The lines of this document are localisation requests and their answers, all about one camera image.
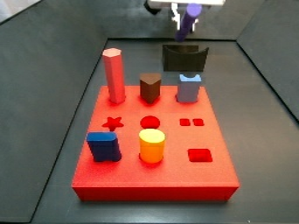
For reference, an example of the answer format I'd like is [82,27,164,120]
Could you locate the brown triangular peg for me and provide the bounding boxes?
[140,73,161,104]

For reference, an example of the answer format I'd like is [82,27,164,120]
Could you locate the pink hexagonal peg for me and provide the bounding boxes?
[101,48,125,104]

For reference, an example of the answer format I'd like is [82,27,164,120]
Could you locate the light blue notched peg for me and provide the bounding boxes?
[176,74,201,102]

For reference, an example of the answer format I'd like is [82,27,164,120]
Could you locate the dark blue arch peg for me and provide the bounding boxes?
[86,132,121,162]

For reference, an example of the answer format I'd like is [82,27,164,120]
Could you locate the purple cylinder peg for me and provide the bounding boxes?
[175,3,201,42]

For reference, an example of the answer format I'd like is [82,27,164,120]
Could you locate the yellow orange cylinder peg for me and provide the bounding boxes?
[139,129,165,164]

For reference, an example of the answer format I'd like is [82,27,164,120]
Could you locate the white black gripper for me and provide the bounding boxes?
[144,0,225,32]

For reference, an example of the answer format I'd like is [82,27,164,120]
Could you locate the red shape sorter board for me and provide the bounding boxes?
[70,86,239,201]

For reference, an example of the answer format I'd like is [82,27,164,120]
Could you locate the black curved cradle block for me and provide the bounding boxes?
[163,45,209,72]

